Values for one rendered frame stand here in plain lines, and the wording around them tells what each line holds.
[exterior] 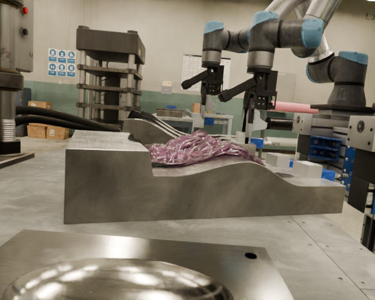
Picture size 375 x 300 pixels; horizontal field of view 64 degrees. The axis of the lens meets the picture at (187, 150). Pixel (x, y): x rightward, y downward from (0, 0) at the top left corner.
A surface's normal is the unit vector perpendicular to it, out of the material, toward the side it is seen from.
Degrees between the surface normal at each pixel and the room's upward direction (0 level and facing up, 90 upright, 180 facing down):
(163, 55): 90
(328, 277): 0
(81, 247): 0
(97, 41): 90
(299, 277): 0
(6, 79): 90
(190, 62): 90
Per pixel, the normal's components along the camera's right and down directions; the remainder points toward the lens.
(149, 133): 0.00, 0.14
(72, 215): 0.30, 0.16
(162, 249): 0.08, -0.99
